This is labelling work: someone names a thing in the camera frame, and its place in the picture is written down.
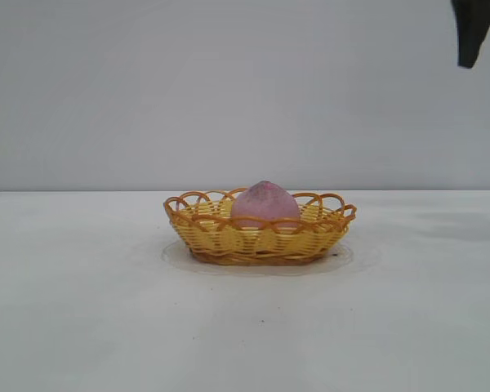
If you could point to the pink peach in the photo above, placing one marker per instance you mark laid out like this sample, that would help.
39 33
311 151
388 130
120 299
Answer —
265 204

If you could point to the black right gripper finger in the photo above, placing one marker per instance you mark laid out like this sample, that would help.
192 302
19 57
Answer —
471 28

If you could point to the yellow woven wicker basket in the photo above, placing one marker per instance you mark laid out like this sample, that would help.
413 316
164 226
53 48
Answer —
212 241

